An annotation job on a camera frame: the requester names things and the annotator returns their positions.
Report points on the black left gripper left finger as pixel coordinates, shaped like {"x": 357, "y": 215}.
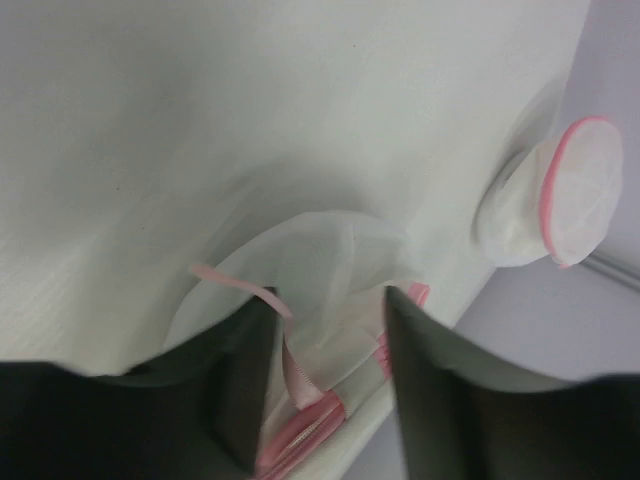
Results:
{"x": 193, "y": 412}

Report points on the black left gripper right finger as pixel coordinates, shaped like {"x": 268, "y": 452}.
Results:
{"x": 466, "y": 413}

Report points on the white mesh laundry bag front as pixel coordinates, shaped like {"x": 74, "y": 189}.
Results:
{"x": 331, "y": 383}

